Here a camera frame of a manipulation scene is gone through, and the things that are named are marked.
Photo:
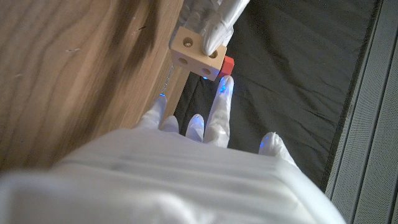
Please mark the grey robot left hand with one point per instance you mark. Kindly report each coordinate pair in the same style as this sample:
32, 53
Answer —
217, 25

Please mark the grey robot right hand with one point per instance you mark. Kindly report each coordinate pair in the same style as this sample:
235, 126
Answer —
155, 186

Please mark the wooden block with holes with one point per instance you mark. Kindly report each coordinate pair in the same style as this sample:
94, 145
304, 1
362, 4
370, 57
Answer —
196, 56

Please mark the red-headed wooden screw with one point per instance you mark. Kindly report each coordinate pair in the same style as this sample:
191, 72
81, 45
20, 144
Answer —
227, 67

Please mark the large wooden board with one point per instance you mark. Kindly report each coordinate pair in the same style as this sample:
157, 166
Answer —
167, 79

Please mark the black backdrop curtain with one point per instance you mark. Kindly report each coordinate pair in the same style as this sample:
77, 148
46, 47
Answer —
295, 87

